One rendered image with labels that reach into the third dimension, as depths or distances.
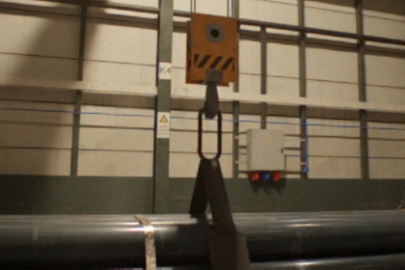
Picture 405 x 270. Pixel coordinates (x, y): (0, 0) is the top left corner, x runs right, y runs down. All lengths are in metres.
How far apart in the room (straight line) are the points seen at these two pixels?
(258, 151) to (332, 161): 1.92
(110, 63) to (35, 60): 1.32
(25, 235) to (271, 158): 6.85
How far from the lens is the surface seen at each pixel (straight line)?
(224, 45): 1.86
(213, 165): 1.79
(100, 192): 7.51
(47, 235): 1.54
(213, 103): 1.77
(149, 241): 1.54
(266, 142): 8.05
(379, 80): 10.22
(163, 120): 7.47
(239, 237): 1.63
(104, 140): 7.66
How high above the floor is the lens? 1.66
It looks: 7 degrees up
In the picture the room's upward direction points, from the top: 1 degrees clockwise
